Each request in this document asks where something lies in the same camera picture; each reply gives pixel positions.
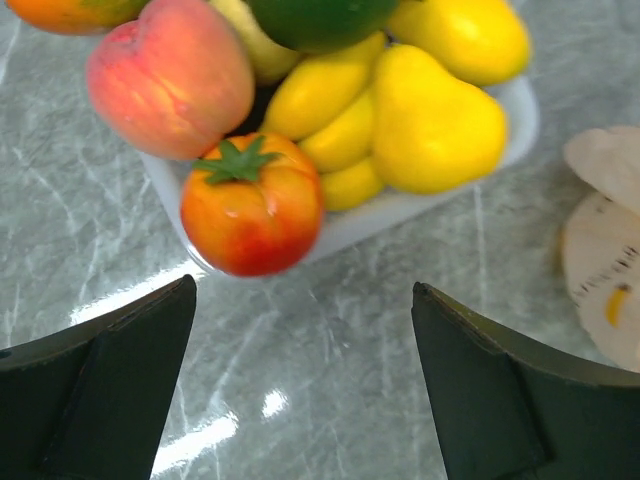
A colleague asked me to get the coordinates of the fake red apple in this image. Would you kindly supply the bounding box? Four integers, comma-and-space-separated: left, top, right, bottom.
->
180, 133, 324, 277

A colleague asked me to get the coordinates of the fake yellow mango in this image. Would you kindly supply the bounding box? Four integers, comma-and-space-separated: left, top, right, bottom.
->
387, 0, 533, 86

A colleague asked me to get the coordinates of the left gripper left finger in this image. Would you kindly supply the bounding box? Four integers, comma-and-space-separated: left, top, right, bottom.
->
1, 275, 196, 479

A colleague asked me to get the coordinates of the fake peach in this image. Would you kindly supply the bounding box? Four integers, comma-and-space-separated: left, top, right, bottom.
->
86, 1, 255, 160

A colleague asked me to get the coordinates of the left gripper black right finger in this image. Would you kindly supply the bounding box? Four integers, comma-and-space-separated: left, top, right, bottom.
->
411, 283, 639, 479

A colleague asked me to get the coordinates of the fake small banana bunch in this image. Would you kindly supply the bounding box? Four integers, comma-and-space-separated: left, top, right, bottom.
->
260, 31, 387, 212

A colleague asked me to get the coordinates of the white plastic fruit tray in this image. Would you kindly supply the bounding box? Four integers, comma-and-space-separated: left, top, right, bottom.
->
139, 75, 540, 274

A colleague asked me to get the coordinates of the translucent orange plastic bag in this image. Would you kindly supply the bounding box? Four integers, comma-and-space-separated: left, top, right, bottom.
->
561, 126, 639, 372

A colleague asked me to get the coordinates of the fake green lime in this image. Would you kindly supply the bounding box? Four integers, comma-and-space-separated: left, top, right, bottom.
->
247, 0, 398, 54

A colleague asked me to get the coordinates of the fake red green mango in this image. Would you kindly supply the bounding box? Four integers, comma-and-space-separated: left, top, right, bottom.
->
5, 0, 148, 36

